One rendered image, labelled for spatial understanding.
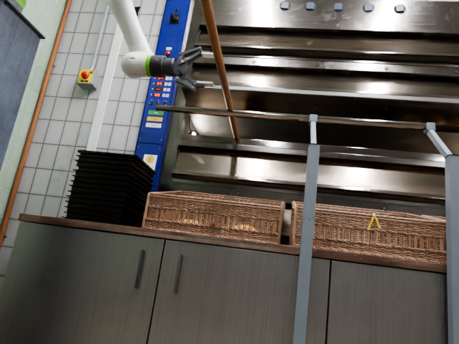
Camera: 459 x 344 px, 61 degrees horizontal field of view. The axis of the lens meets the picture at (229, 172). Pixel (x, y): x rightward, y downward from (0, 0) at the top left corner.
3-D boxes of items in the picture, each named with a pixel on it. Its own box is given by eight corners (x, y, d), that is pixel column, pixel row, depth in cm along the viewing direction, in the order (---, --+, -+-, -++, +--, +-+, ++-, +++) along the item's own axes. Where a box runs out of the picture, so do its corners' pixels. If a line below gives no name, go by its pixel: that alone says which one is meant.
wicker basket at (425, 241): (285, 256, 188) (291, 201, 195) (408, 271, 179) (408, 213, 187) (289, 246, 141) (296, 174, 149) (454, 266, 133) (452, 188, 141)
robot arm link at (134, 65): (117, 78, 164) (115, 51, 160) (129, 76, 176) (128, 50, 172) (148, 80, 162) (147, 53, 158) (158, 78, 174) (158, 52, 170)
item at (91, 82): (81, 89, 232) (85, 74, 235) (97, 90, 230) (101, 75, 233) (75, 82, 225) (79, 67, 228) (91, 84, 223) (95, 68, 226)
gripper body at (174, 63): (169, 63, 169) (190, 64, 168) (167, 80, 167) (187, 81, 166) (165, 53, 162) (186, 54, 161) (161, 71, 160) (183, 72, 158)
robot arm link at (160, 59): (147, 69, 159) (151, 49, 161) (155, 83, 170) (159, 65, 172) (160, 69, 158) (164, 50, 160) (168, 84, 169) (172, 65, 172)
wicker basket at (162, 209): (170, 242, 199) (179, 190, 207) (280, 256, 191) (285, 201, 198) (138, 228, 153) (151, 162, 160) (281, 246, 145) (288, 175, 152)
